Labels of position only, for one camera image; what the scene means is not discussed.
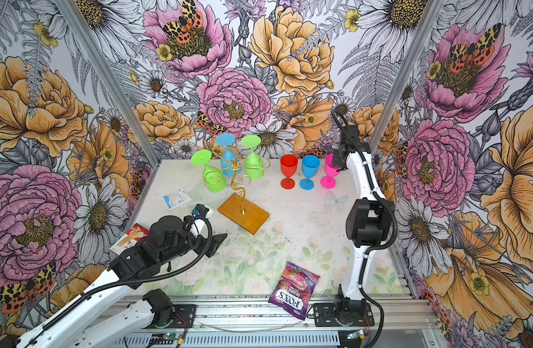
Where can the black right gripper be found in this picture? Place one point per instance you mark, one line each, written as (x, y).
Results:
(336, 162)

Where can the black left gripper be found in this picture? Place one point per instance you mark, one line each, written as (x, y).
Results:
(215, 241)

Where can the pink wine glass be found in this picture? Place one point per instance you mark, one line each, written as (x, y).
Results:
(330, 171)

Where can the blue front wine glass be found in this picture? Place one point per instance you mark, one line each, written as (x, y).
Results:
(309, 166)

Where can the blue wine glass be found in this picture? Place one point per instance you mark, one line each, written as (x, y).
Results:
(309, 166)
(226, 140)

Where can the red wine glass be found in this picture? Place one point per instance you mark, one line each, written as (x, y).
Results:
(288, 167)

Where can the green wine glass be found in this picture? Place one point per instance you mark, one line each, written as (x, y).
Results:
(213, 177)
(253, 163)

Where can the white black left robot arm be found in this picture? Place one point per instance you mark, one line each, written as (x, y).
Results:
(173, 246)

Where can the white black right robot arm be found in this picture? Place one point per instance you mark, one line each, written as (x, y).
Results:
(370, 227)

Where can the blue rear wine glass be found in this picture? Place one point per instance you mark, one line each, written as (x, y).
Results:
(226, 140)

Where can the white blue sachet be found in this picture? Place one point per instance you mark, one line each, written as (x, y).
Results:
(176, 199)

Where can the red white small box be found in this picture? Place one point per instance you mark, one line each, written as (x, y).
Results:
(129, 239)

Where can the purple Fox's candy bag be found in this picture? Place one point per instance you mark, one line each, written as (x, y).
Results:
(294, 290)

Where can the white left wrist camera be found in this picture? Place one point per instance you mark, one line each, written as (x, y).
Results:
(198, 226)

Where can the gold wire wooden glass rack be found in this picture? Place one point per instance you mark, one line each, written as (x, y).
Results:
(237, 208)

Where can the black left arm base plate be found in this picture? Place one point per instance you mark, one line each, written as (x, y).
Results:
(177, 316)

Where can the aluminium front frame rail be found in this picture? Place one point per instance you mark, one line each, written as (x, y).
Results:
(251, 321)

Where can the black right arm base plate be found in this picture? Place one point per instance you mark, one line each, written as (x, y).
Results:
(359, 314)

